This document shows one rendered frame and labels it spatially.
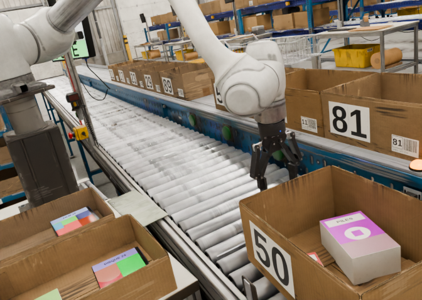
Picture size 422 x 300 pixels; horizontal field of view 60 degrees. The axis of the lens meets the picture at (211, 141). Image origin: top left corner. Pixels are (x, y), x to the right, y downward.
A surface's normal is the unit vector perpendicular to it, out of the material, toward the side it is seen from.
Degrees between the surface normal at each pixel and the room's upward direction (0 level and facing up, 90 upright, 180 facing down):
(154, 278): 91
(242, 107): 96
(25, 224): 89
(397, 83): 90
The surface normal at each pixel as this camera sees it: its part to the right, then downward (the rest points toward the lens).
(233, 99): -0.22, 0.47
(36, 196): 0.55, 0.18
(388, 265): 0.15, 0.29
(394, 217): -0.90, 0.28
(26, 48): 0.93, -0.04
